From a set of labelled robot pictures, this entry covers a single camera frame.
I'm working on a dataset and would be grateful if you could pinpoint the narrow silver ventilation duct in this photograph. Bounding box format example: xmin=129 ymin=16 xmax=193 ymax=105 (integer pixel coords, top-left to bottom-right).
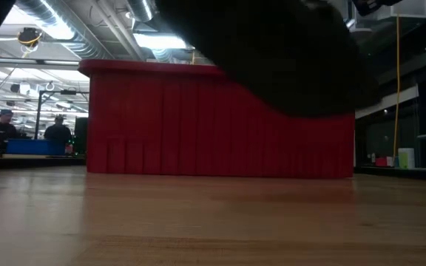
xmin=126 ymin=0 xmax=155 ymax=23

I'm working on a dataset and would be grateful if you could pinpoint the black slide sandal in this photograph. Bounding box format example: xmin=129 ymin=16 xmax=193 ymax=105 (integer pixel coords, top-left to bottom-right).
xmin=155 ymin=0 xmax=381 ymax=118

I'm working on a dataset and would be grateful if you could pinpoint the black yellow cable reel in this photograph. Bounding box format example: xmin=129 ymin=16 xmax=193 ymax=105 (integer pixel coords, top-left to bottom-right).
xmin=16 ymin=27 xmax=44 ymax=48

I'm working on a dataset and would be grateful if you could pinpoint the wide silver ventilation duct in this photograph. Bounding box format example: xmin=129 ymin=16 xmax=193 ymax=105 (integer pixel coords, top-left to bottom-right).
xmin=15 ymin=0 xmax=109 ymax=60

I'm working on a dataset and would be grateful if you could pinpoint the black monitor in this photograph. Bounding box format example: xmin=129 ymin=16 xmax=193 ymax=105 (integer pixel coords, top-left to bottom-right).
xmin=74 ymin=117 xmax=89 ymax=154

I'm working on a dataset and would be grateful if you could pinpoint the white wall beam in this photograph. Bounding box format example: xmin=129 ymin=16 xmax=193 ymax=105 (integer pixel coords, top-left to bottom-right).
xmin=355 ymin=85 xmax=419 ymax=120

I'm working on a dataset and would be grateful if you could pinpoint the blue plastic box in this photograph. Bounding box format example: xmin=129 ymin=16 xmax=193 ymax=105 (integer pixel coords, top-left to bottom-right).
xmin=5 ymin=139 xmax=67 ymax=156

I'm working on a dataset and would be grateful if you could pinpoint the white hanging box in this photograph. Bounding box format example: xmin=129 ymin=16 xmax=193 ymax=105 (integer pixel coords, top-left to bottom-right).
xmin=375 ymin=0 xmax=426 ymax=20

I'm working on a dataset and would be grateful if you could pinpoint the red plastic bin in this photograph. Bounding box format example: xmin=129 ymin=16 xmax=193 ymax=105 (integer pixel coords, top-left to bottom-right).
xmin=78 ymin=58 xmax=356 ymax=180

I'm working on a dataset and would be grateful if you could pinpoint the black metal stand frame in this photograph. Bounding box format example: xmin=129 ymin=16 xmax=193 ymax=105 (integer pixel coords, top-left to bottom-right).
xmin=34 ymin=89 xmax=89 ymax=141

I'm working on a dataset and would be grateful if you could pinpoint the person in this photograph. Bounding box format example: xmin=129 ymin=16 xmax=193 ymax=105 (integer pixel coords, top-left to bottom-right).
xmin=44 ymin=114 xmax=72 ymax=145
xmin=0 ymin=109 xmax=18 ymax=143

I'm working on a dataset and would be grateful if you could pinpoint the bright ceiling light panel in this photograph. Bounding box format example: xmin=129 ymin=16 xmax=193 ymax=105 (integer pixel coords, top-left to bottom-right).
xmin=133 ymin=33 xmax=188 ymax=50

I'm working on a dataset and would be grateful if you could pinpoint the yellow hanging cord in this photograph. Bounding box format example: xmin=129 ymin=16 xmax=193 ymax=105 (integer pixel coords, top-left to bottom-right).
xmin=393 ymin=14 xmax=401 ymax=158

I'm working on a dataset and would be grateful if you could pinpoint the background work table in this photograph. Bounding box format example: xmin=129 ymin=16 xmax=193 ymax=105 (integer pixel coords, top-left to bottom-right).
xmin=0 ymin=153 xmax=87 ymax=171

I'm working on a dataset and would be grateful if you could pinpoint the white and green container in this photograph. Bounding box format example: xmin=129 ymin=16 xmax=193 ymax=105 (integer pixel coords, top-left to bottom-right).
xmin=397 ymin=147 xmax=416 ymax=170

